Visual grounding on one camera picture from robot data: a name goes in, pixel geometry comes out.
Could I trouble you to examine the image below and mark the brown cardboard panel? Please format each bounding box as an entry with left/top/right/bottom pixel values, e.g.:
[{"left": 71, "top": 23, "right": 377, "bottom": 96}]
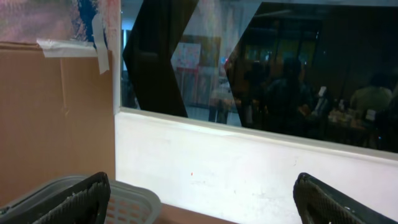
[{"left": 1, "top": 43, "right": 116, "bottom": 205}]

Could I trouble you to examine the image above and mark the white masking tape strip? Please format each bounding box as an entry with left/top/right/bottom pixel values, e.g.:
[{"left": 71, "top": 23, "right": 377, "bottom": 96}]
[{"left": 37, "top": 14, "right": 110, "bottom": 75}]

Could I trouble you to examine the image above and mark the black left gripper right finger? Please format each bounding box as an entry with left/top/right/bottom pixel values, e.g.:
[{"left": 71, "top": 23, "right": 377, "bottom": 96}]
[{"left": 293, "top": 172, "right": 397, "bottom": 224}]

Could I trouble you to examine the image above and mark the grey plastic mesh basket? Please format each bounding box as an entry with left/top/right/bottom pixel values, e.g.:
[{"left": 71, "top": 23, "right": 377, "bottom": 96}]
[{"left": 0, "top": 174, "right": 162, "bottom": 224}]

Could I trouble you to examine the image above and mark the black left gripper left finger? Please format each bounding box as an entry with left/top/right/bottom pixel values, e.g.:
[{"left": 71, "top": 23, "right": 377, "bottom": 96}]
[{"left": 1, "top": 172, "right": 111, "bottom": 224}]

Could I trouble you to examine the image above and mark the glass window pane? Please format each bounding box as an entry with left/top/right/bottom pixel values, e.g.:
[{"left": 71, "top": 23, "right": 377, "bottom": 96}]
[{"left": 121, "top": 0, "right": 397, "bottom": 152}]

